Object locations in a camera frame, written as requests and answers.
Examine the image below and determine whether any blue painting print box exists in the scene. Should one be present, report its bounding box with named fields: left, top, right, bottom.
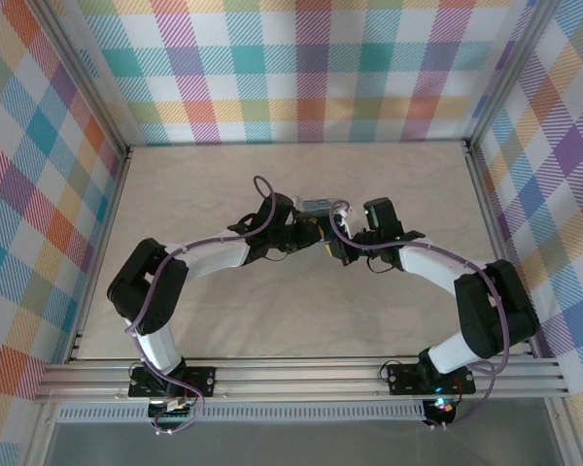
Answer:
left=298, top=196, right=344, bottom=216

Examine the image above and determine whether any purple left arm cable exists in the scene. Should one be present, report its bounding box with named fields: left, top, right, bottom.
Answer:
left=124, top=175, right=292, bottom=436

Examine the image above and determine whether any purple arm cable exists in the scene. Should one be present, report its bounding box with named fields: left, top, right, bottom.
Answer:
left=124, top=175, right=292, bottom=436
left=328, top=199, right=512, bottom=433

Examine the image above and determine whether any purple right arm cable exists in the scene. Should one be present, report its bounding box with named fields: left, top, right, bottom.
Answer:
left=328, top=199, right=512, bottom=433

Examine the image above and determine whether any aluminium side rail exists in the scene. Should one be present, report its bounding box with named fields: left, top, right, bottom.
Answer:
left=463, top=139, right=541, bottom=358
left=66, top=145, right=133, bottom=363

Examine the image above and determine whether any wide aluminium base rail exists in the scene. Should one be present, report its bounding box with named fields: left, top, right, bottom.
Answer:
left=33, top=356, right=570, bottom=404

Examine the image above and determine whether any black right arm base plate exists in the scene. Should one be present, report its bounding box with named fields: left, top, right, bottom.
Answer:
left=387, top=363, right=477, bottom=395

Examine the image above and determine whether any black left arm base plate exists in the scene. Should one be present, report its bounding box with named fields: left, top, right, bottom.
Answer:
left=128, top=366, right=218, bottom=398

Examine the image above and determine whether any slotted grey cable duct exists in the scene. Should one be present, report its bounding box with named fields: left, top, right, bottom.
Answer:
left=56, top=400, right=427, bottom=421

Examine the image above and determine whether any aluminium frame post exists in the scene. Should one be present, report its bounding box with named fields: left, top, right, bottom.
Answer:
left=38, top=0, right=130, bottom=152
left=464, top=0, right=554, bottom=148

